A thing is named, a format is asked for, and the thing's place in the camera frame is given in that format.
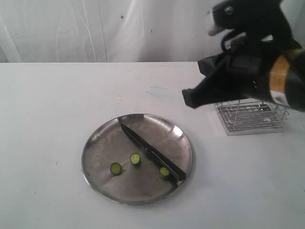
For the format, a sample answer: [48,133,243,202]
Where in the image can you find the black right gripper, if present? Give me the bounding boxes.
[182,42,281,109]

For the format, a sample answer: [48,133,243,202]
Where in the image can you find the black handled serrated knife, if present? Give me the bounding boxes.
[119,121,187,181]

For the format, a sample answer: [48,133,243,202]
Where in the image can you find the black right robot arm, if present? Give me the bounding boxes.
[182,42,305,112]

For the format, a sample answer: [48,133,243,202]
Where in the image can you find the round steel plate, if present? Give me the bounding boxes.
[81,114,195,205]

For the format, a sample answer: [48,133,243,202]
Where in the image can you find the steel wire utensil rack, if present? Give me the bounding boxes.
[214,99,289,136]

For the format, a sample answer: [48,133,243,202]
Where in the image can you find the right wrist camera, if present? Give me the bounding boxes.
[207,0,281,37]

